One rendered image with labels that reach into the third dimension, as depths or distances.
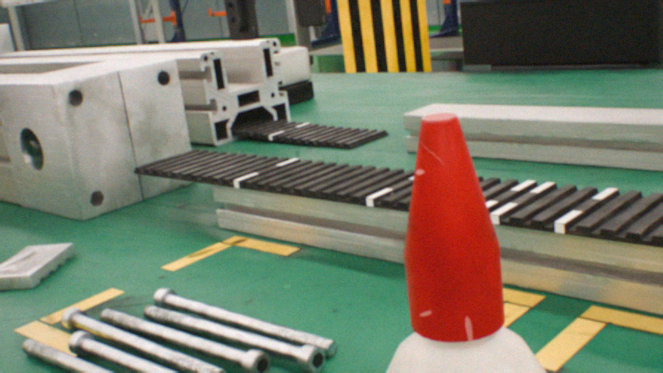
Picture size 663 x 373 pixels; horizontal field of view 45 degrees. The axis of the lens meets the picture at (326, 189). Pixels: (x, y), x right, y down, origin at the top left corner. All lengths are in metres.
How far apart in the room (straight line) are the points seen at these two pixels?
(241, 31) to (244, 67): 0.12
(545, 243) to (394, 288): 0.07
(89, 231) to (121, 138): 0.08
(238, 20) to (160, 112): 0.13
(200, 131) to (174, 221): 0.24
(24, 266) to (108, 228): 0.09
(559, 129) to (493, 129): 0.05
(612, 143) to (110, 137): 0.34
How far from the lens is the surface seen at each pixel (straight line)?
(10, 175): 0.65
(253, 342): 0.32
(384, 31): 3.97
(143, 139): 0.59
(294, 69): 0.92
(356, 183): 0.42
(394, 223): 0.39
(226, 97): 0.75
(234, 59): 0.81
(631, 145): 0.54
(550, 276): 0.35
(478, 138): 0.59
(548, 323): 0.33
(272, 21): 11.67
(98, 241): 0.52
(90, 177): 0.57
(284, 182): 0.44
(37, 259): 0.48
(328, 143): 0.67
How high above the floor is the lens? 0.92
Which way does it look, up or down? 15 degrees down
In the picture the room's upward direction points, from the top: 8 degrees counter-clockwise
